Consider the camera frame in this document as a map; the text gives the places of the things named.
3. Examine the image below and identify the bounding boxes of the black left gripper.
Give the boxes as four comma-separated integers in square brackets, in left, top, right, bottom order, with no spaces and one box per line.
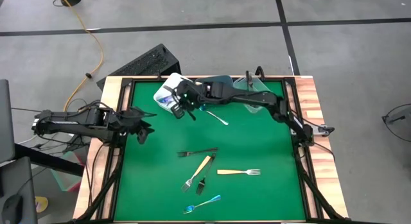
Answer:
[114,108,157,137]

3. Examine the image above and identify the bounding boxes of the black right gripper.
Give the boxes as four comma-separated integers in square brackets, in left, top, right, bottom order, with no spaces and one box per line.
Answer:
[175,80,203,121]

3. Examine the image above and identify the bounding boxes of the white plastic bin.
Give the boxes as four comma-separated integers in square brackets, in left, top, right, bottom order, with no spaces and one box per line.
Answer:
[153,72,193,114]

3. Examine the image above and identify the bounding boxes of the blue plastic bin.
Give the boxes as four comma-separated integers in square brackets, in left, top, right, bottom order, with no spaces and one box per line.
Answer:
[195,74,234,90]

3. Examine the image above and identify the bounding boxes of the clear plastic bin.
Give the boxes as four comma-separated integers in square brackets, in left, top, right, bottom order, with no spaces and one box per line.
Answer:
[233,74,272,115]

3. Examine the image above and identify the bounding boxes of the green table mat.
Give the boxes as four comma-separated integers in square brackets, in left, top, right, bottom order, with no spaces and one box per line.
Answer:
[114,80,306,222]

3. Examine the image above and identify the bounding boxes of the teal and pink crate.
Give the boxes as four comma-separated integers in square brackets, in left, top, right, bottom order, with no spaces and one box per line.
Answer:
[48,150,87,193]

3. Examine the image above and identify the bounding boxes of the black desk beam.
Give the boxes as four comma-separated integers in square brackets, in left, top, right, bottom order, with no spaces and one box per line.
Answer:
[13,142,85,177]

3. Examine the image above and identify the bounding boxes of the grey control box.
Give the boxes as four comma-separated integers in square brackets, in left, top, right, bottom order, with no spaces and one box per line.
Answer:
[314,124,335,137]

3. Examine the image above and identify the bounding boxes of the yellow round object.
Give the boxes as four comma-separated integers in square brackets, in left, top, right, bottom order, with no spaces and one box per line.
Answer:
[34,196,49,214]

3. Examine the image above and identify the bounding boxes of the grey monitor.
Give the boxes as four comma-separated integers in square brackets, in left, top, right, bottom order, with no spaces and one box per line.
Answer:
[0,78,16,164]

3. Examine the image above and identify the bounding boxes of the dark grey side desk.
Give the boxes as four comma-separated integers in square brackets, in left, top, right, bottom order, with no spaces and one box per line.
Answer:
[0,156,39,224]

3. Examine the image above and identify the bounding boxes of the black computer mouse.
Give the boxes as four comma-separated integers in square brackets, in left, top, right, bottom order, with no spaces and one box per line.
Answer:
[1,193,24,224]

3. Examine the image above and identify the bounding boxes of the grey stand foot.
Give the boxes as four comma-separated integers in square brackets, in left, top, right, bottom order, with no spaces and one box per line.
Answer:
[381,105,411,125]

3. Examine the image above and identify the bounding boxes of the yellow cable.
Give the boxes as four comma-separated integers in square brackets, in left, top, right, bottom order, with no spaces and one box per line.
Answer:
[57,0,105,112]

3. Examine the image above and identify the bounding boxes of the white cable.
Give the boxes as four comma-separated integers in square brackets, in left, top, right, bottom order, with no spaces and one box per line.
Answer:
[15,124,64,146]

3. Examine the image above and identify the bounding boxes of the black cable loop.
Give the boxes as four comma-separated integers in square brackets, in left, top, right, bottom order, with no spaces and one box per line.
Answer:
[380,103,411,158]

